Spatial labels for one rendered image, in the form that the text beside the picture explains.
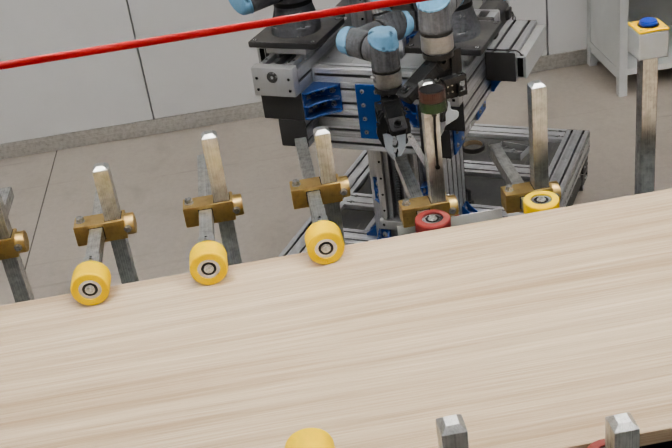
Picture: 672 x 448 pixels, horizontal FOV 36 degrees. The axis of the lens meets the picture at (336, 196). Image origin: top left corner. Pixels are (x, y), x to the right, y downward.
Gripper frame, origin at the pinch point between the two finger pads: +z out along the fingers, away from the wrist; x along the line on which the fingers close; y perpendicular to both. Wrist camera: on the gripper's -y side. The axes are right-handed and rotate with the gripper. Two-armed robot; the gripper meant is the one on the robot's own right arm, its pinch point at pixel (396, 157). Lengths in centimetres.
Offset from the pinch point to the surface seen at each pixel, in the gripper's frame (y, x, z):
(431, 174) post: -35.4, -2.9, -12.3
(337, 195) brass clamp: -36.2, 19.5, -11.4
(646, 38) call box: -37, -53, -38
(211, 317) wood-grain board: -71, 50, -8
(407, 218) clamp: -36.2, 3.9, -2.1
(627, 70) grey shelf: 183, -137, 70
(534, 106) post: -35, -28, -25
